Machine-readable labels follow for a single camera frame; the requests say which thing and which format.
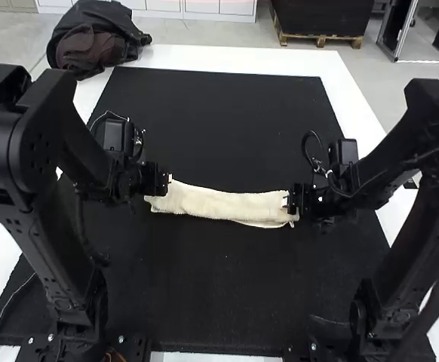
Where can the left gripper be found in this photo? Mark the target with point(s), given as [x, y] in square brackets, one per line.
[149, 181]

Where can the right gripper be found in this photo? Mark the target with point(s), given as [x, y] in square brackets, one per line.
[306, 198]

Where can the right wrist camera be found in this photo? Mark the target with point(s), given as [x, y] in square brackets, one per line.
[345, 151]

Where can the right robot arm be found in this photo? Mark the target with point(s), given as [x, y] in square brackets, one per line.
[404, 151]

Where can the grey cupboard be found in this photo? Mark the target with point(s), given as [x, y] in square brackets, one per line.
[200, 5]

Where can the black bag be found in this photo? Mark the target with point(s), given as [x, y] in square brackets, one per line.
[91, 37]

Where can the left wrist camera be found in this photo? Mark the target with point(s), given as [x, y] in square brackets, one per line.
[115, 137]

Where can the black mat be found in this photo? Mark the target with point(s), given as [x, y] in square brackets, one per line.
[219, 124]

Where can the pale towel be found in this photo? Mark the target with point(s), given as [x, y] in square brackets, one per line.
[223, 203]

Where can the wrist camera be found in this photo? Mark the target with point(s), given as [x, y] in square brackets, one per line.
[115, 137]
[345, 151]

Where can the black crate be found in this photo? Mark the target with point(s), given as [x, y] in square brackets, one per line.
[321, 17]

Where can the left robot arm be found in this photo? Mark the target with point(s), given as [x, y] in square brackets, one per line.
[42, 158]

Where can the wooden pallet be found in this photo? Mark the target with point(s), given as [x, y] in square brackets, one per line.
[317, 38]

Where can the metal frame trolley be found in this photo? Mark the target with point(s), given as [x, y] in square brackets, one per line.
[395, 34]

